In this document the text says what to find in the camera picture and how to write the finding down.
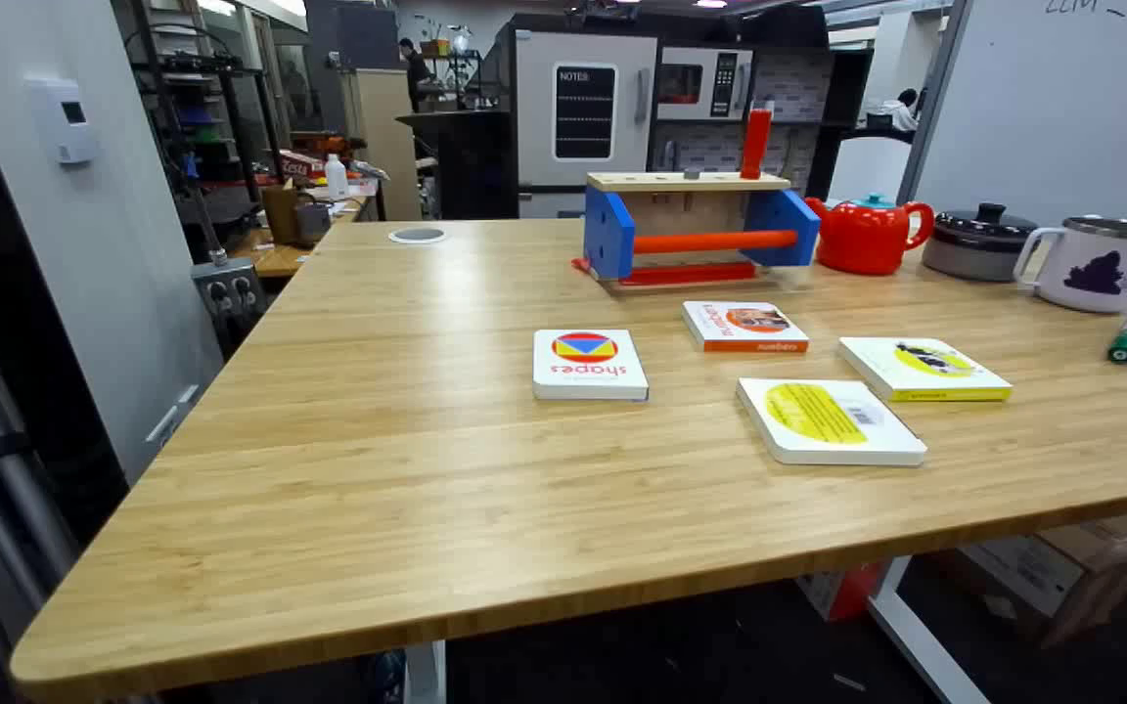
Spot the white book with colourful circle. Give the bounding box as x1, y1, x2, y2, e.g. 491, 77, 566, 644
527, 326, 654, 406

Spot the orange and white book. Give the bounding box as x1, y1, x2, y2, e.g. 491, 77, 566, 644
680, 296, 813, 355

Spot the wooden blue orange toy box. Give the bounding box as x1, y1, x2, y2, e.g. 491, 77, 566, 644
573, 170, 824, 296

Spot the black counter cabinet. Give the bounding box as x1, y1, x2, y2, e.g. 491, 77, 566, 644
394, 106, 519, 225

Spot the white lab oven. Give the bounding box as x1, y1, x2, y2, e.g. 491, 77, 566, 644
508, 29, 663, 225

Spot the white book with yellow circle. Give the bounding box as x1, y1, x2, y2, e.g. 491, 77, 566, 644
731, 377, 931, 471

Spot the red cylinder peg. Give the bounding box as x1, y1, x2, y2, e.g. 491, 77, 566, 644
737, 106, 774, 184

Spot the beige wooden cabinet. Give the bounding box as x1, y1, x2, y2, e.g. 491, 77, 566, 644
343, 62, 424, 225

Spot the white plastic bottle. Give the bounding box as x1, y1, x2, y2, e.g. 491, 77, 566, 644
321, 148, 354, 199

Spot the white microwave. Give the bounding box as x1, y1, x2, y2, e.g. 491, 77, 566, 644
654, 43, 761, 124

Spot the red teapot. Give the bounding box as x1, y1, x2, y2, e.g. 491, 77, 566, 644
802, 191, 939, 277

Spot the grey box with knobs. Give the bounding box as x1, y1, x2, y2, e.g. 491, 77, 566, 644
188, 256, 266, 348

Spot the white table leg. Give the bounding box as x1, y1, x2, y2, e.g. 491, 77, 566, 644
399, 637, 450, 704
864, 556, 991, 704

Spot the white chair back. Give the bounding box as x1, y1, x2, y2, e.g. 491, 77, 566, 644
824, 133, 914, 206

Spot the yellow book with black figure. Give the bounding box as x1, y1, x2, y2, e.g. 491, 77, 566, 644
834, 332, 1018, 406

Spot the red box under table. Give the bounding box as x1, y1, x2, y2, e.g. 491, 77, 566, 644
798, 558, 888, 627

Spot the person in background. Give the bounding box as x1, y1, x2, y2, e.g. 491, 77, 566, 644
883, 84, 924, 139

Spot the grey pot with lid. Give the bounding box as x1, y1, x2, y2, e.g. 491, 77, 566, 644
920, 199, 1042, 285

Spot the black metal shelf rack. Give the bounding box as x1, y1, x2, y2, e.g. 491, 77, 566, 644
124, 0, 287, 265

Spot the white enamel mug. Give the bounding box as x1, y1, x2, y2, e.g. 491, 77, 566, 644
1011, 212, 1127, 316

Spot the wooden box under table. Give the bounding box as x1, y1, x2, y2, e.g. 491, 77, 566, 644
952, 517, 1127, 652

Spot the white wall dispenser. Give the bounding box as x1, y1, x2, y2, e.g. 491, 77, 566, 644
25, 72, 97, 172

